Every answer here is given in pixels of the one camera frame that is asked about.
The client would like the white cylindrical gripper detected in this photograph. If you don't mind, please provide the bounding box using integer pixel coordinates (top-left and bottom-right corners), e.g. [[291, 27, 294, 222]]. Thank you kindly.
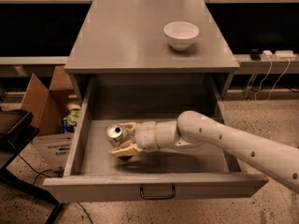
[[110, 120, 179, 158]]

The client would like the silver green 7up can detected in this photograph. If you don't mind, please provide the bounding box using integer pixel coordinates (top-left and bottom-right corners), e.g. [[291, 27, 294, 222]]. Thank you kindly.
[[106, 124, 128, 147]]

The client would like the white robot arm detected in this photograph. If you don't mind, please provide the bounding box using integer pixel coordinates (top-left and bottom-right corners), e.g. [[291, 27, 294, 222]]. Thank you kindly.
[[106, 111, 299, 193]]

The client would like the grey open top drawer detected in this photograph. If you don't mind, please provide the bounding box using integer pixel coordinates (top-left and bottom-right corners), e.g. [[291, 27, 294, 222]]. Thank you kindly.
[[44, 75, 268, 203]]

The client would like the blue can in box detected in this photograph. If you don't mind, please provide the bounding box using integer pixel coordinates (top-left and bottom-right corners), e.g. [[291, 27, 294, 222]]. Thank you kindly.
[[61, 119, 74, 133]]

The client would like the grey cabinet counter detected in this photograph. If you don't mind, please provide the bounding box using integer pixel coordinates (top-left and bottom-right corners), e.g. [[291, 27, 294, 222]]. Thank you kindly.
[[64, 0, 239, 99]]

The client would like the green white bottle in box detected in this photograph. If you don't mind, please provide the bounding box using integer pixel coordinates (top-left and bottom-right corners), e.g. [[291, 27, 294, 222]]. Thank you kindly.
[[64, 102, 80, 126]]

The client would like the brown cardboard box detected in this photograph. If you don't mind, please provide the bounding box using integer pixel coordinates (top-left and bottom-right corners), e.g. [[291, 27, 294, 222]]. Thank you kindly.
[[21, 65, 80, 170]]

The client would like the black chair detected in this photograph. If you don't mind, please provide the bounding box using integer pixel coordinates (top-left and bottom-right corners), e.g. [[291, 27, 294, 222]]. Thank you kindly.
[[0, 109, 64, 224]]

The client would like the white ceramic bowl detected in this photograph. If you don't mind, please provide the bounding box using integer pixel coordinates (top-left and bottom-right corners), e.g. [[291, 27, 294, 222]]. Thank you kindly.
[[164, 21, 199, 50]]

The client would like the black adapter on ledge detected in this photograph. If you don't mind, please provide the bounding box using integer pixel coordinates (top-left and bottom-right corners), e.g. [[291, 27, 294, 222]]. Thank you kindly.
[[249, 49, 261, 61]]

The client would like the white power strip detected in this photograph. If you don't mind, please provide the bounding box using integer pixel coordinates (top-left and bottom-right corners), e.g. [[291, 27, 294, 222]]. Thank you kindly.
[[262, 50, 297, 60]]

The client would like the black metal drawer handle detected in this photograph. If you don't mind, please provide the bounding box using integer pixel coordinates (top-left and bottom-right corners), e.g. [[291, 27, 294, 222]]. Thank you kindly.
[[139, 186, 176, 201]]

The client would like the black floor cable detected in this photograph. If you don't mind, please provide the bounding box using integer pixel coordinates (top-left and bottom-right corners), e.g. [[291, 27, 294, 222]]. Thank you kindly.
[[7, 140, 94, 224]]

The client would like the white cable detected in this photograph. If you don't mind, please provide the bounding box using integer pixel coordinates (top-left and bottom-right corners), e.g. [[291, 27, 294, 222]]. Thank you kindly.
[[253, 57, 292, 104]]

